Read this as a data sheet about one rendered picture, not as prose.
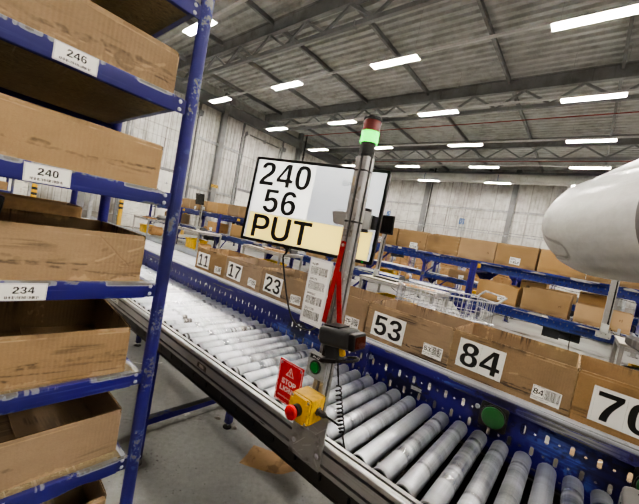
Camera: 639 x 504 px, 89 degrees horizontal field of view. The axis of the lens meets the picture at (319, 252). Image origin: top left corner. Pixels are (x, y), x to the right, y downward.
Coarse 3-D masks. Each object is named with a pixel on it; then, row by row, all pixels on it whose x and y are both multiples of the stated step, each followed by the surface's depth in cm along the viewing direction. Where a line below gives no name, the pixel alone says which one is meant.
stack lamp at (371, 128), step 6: (366, 120) 89; (372, 120) 88; (378, 120) 88; (366, 126) 88; (372, 126) 88; (378, 126) 88; (366, 132) 88; (372, 132) 88; (378, 132) 89; (366, 138) 88; (372, 138) 88; (378, 138) 90
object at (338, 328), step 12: (324, 324) 86; (336, 324) 87; (324, 336) 85; (336, 336) 82; (348, 336) 81; (360, 336) 81; (324, 348) 87; (336, 348) 84; (348, 348) 80; (360, 348) 82; (324, 360) 85; (336, 360) 84
